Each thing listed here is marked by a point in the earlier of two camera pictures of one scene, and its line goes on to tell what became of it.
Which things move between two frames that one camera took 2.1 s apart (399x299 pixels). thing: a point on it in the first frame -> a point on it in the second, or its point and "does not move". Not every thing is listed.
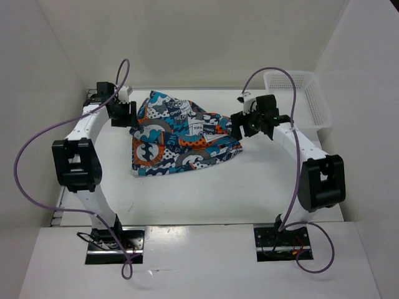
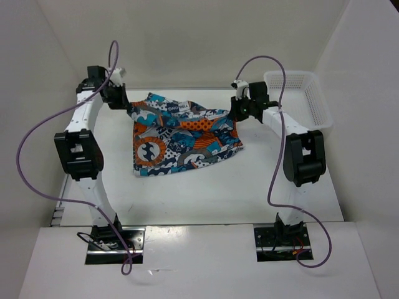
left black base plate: x=104 y=248 does not move
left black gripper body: x=121 y=118 -> x=113 y=96
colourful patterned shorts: x=173 y=135 does not move
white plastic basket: x=312 y=111 does not move
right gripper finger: x=237 y=119 -> x=235 y=112
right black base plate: x=272 y=245 does not move
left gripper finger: x=133 y=116 -> x=125 y=104
